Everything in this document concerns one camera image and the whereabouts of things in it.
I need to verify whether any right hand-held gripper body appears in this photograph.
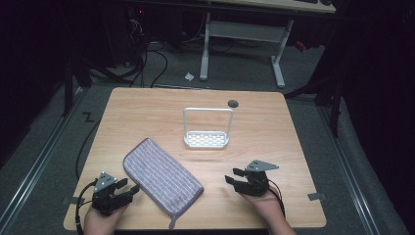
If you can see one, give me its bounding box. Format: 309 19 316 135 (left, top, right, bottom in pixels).
232 159 280 198

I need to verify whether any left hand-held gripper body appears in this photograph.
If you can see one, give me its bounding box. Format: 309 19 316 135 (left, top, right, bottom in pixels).
91 171 134 216

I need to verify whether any grey striped cloth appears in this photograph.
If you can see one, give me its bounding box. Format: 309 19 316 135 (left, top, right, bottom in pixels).
122 137 206 230

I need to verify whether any white towel rack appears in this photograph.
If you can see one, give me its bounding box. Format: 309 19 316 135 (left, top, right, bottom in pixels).
182 107 235 151

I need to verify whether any person's left hand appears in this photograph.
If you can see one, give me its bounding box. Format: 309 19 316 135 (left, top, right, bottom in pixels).
82 203 131 235

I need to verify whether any person's right hand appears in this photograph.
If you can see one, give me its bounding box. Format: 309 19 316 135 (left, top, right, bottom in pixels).
239 187 298 235

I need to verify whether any grey tape strip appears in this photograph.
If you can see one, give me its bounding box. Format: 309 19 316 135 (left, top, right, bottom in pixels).
62 196 86 206
307 192 328 202

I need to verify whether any wooden table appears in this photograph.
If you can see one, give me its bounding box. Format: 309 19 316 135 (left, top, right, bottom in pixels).
63 86 328 231

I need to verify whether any black stand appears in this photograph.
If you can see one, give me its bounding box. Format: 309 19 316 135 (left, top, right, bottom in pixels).
283 58 346 138
62 42 96 118

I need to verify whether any white-legged desk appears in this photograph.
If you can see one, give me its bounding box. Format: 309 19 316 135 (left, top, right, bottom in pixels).
199 0 337 89

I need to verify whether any long black floor cable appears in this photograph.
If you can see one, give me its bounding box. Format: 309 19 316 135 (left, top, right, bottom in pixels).
74 118 102 180

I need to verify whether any metal floor rail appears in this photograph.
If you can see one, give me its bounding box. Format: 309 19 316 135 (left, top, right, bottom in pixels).
0 87 89 229
317 104 383 235

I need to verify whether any bundle of black cables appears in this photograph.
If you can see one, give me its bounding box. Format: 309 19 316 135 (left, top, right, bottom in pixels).
123 16 169 88

